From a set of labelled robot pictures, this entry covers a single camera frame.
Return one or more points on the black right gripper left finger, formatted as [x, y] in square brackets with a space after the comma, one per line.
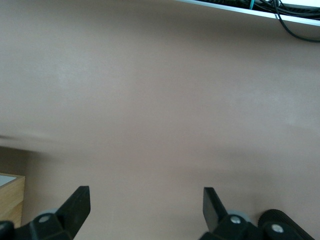
[75, 210]

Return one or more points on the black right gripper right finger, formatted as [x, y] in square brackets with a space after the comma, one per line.
[213, 212]

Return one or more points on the wooden drawer with white front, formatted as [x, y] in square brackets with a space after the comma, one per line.
[11, 202]

